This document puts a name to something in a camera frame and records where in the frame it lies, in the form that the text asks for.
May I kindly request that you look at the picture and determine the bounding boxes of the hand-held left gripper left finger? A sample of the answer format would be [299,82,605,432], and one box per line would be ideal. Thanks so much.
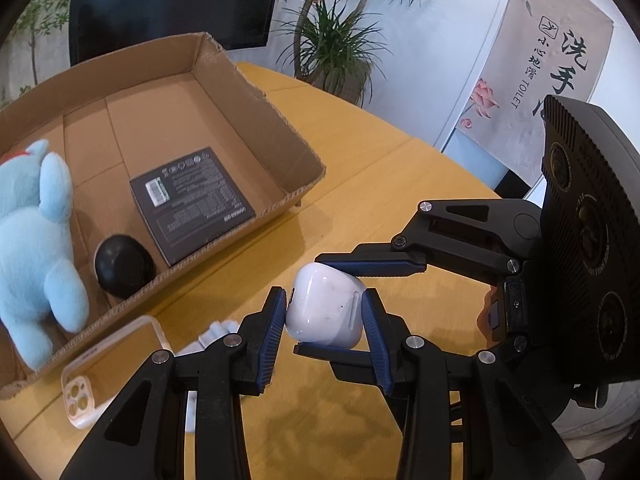
[60,286,291,480]

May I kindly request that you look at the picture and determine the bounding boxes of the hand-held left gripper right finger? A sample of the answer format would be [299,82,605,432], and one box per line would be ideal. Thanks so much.
[361,287,586,480]

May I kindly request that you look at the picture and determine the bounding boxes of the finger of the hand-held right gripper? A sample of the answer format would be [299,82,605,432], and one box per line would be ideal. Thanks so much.
[292,341,388,386]
[315,200,543,278]

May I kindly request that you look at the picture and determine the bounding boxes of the white earbuds case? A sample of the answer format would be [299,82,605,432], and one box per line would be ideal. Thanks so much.
[285,262,367,348]

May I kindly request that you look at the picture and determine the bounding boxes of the black printed product box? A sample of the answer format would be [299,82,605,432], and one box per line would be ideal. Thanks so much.
[130,146,257,267]

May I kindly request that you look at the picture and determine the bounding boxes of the black round gadget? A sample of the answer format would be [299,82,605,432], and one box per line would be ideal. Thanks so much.
[95,234,156,300]

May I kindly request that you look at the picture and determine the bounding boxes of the shallow cardboard box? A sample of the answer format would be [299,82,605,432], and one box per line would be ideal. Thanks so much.
[0,31,327,401]

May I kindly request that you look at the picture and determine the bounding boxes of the light blue plush toy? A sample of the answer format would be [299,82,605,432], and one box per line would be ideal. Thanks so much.
[0,139,90,370]

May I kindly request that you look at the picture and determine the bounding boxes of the person's right hand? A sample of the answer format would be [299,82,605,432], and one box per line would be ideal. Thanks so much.
[477,292,501,345]

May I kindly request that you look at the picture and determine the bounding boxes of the white plastic toy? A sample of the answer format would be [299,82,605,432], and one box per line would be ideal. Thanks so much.
[177,320,240,433]

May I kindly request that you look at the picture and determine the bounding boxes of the person's beige trousers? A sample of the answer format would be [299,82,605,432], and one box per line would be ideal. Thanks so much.
[550,377,640,461]

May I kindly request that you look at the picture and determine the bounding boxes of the clear phone case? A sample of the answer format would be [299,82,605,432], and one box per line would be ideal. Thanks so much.
[61,316,173,430]

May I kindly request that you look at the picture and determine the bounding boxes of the potted palm plant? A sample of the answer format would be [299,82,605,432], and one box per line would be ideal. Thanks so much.
[275,0,456,108]

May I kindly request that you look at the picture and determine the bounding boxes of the toilet sign banner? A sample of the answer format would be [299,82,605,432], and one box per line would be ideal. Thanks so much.
[452,0,615,148]

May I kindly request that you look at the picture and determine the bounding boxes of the black television screen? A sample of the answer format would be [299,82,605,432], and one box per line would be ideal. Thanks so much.
[68,0,285,67]

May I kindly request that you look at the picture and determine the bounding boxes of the thin leafy plant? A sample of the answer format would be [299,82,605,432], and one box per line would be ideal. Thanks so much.
[10,0,73,96]

